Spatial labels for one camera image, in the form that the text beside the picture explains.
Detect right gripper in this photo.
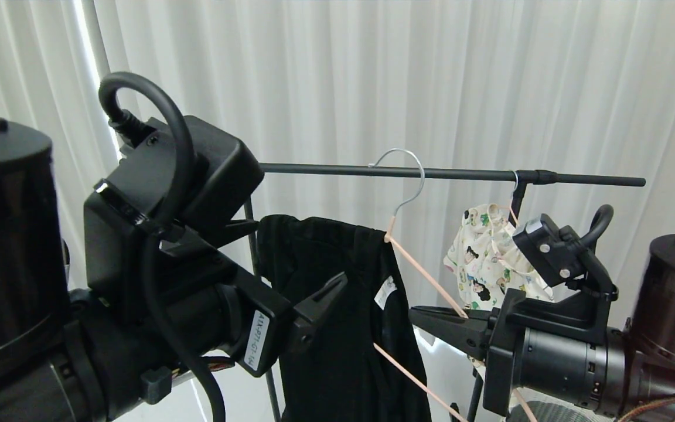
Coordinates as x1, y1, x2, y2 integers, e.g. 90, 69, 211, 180
483, 288, 628, 418

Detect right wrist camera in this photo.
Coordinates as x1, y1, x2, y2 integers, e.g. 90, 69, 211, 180
512, 213, 619, 326

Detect cream printed garment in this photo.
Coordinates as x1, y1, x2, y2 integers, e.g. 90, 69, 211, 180
443, 203, 555, 311

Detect black cable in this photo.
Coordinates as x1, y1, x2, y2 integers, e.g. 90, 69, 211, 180
98, 72, 226, 422
578, 204, 615, 250

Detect black clothes rack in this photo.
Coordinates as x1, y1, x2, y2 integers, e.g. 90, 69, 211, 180
244, 163, 646, 422

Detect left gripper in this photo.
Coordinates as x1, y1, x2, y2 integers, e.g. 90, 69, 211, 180
71, 219, 349, 420

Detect white laundry basket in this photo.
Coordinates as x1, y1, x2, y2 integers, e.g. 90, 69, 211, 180
507, 401, 619, 422

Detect pink clothes hanger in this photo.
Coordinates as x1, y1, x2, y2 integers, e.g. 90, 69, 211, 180
509, 170, 521, 228
369, 148, 538, 422

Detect white curtain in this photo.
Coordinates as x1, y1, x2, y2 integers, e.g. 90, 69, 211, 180
0, 0, 675, 411

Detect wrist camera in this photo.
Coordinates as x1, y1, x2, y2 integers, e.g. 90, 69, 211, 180
512, 213, 619, 326
84, 115, 265, 294

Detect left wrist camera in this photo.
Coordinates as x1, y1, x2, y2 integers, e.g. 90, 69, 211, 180
84, 115, 265, 294

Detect black garment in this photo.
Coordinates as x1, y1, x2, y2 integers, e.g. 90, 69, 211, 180
255, 215, 432, 422

